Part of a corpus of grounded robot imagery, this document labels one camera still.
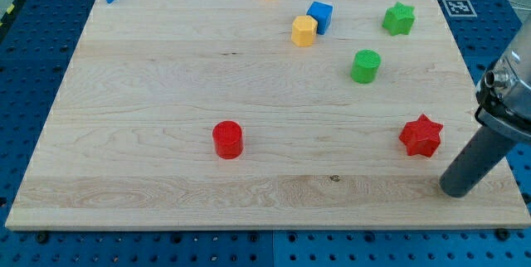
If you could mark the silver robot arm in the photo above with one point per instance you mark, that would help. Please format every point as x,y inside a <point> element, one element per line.
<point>503,92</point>

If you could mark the red star block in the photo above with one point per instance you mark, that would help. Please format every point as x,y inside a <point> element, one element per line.
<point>421,137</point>

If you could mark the green star block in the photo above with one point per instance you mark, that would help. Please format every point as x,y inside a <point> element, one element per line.
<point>399,19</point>

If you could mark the red cylinder block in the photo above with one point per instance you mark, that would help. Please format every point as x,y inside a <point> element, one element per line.
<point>228,139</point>

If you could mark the wooden board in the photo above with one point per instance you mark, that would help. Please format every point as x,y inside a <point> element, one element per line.
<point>128,143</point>

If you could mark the yellow hexagon block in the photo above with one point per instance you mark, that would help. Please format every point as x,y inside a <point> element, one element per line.
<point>304,31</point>

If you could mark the green cylinder block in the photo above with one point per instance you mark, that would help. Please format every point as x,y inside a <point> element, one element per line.
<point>365,66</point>

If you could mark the blue cube block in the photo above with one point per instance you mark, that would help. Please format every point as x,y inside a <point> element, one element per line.
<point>322,13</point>

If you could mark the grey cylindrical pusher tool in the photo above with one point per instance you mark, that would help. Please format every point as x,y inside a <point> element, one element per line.
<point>477,158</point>

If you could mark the fiducial marker tag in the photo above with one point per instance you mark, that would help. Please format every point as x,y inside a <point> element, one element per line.
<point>459,8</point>

